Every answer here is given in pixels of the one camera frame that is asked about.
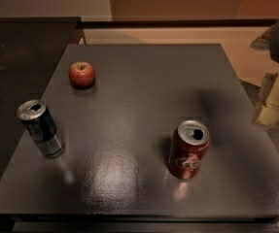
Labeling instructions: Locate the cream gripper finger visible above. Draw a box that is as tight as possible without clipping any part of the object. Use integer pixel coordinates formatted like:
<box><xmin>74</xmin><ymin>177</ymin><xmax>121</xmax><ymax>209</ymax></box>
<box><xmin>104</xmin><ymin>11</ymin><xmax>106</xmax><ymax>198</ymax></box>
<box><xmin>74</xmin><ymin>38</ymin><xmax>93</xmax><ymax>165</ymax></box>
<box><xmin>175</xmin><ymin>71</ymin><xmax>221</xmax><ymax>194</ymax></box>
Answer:
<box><xmin>253</xmin><ymin>72</ymin><xmax>279</xmax><ymax>126</ymax></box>

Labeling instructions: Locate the red coke can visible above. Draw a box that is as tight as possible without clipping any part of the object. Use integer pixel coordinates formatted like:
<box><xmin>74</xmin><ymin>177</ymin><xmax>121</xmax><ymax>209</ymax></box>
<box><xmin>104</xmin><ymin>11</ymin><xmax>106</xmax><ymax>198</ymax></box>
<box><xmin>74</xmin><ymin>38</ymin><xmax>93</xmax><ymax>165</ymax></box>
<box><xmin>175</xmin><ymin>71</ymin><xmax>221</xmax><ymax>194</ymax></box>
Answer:
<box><xmin>168</xmin><ymin>120</ymin><xmax>210</xmax><ymax>180</ymax></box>

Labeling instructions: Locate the blue silver energy drink can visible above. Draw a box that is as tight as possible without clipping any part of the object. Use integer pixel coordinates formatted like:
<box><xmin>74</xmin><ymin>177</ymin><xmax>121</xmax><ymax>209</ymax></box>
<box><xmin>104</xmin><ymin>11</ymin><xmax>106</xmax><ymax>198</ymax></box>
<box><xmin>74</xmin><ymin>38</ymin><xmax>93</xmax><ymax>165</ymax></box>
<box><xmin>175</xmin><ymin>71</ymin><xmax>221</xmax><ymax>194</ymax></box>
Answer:
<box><xmin>17</xmin><ymin>100</ymin><xmax>65</xmax><ymax>158</ymax></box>

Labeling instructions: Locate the red apple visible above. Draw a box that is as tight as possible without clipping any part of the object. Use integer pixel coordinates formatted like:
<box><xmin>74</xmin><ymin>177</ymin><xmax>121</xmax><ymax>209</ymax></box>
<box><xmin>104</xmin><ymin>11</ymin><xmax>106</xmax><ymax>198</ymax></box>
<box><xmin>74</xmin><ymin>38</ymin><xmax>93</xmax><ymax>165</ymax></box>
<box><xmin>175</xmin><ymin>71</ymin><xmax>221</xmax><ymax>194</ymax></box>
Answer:
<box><xmin>68</xmin><ymin>61</ymin><xmax>95</xmax><ymax>89</ymax></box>

